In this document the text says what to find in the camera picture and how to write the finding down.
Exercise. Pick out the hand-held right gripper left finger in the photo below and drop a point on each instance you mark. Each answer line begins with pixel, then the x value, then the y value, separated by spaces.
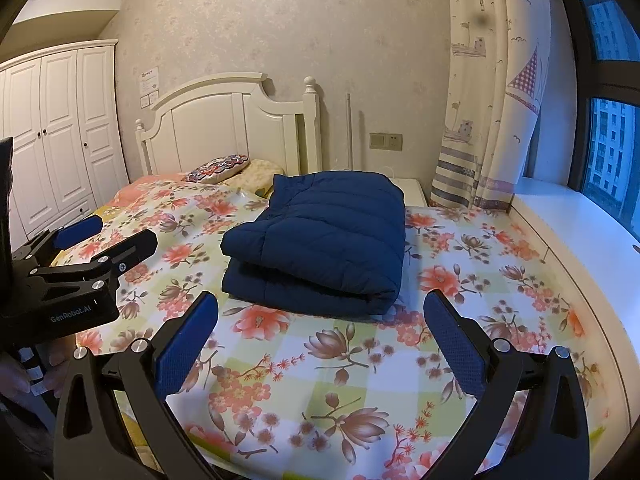
pixel 187 345

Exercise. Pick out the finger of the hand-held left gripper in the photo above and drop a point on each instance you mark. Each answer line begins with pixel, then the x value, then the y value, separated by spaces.
pixel 130 250
pixel 77 232

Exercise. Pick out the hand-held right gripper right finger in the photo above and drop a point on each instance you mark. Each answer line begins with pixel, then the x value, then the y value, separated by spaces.
pixel 455 345

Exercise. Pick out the navy blue puffer jacket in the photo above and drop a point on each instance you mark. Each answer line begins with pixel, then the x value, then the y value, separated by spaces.
pixel 320 230

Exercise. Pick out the person's left hand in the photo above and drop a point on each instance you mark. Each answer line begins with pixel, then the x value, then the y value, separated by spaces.
pixel 12 380

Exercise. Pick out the yellow bedsheet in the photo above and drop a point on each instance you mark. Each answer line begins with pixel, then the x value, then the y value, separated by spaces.
pixel 107 212

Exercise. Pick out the white wardrobe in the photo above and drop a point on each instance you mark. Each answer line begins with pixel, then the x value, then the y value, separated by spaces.
pixel 60 135

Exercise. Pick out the patterned embroidered pillow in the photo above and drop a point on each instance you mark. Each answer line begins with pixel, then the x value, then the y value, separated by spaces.
pixel 215 169

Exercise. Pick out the floral quilt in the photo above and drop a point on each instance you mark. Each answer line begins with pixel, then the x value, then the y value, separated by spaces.
pixel 310 360

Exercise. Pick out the white bed headboard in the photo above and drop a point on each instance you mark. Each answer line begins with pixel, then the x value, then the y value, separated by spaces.
pixel 210 125

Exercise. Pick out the pale yellow pillow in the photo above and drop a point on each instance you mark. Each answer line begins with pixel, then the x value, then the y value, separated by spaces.
pixel 262 172

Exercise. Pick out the white nightstand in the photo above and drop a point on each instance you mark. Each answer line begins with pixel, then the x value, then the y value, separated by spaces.
pixel 412 192

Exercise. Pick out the white window sill platform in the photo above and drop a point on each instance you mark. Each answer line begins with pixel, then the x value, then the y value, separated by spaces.
pixel 575 230

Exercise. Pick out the sailboat print curtain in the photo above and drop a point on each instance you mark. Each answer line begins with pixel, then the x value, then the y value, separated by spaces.
pixel 480 85

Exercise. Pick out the dark framed window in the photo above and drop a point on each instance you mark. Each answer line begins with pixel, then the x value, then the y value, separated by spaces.
pixel 610 125

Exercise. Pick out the white wall notice paper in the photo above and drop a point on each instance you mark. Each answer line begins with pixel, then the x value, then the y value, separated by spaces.
pixel 148 85

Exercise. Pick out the gold wall socket panel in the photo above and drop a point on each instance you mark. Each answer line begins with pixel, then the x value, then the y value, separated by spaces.
pixel 385 141

